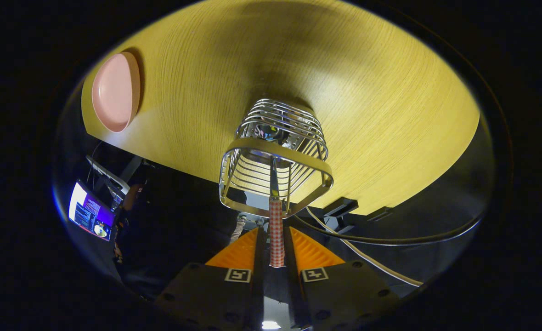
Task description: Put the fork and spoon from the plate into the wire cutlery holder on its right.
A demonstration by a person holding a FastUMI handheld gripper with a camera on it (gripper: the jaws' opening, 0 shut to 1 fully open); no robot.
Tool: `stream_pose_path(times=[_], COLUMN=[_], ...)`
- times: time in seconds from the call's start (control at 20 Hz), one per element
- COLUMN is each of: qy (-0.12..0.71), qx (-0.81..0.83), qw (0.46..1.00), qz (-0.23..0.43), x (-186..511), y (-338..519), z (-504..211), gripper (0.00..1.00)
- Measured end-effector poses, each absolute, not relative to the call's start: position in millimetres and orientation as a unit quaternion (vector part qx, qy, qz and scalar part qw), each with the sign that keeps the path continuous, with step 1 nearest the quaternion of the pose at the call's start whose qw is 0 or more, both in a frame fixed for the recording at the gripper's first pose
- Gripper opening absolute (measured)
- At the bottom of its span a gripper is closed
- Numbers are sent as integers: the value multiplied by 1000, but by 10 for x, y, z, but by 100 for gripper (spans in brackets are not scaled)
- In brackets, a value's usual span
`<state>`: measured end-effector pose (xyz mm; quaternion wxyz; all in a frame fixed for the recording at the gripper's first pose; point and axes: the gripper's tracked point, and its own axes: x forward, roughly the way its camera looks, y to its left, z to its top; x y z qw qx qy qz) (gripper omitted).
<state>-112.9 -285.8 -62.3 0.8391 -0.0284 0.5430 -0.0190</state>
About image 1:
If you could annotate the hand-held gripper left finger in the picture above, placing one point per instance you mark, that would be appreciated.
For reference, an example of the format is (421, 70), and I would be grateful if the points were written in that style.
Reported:
(259, 257)

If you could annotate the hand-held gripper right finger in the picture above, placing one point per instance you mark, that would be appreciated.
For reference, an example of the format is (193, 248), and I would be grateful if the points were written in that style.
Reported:
(289, 257)

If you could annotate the pink round plate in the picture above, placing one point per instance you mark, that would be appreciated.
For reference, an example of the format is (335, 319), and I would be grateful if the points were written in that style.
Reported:
(115, 92)

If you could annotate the black table bracket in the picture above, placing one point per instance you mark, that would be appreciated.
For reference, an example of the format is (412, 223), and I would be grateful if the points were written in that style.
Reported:
(381, 214)
(341, 207)

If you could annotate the white flat stand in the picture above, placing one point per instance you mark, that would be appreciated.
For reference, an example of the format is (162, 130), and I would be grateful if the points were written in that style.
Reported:
(110, 177)

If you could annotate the lit laptop screen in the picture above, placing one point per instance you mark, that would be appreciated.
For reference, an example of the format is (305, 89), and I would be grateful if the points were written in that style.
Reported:
(89, 211)

